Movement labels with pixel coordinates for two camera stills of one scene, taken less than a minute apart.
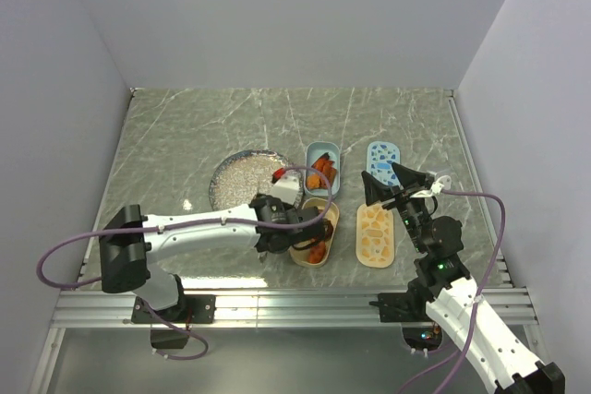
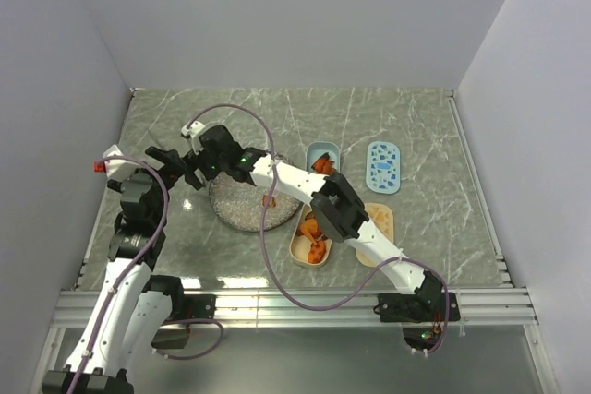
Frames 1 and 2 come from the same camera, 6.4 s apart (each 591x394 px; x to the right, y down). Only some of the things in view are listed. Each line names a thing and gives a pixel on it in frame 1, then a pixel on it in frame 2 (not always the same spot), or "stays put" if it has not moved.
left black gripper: x=259 y=197 -> x=173 y=167
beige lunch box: x=300 y=257 stays put
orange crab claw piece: x=325 y=165 stays put
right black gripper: x=409 y=179 -> x=195 y=162
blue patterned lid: x=380 y=155 stays put
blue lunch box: x=312 y=151 stays put
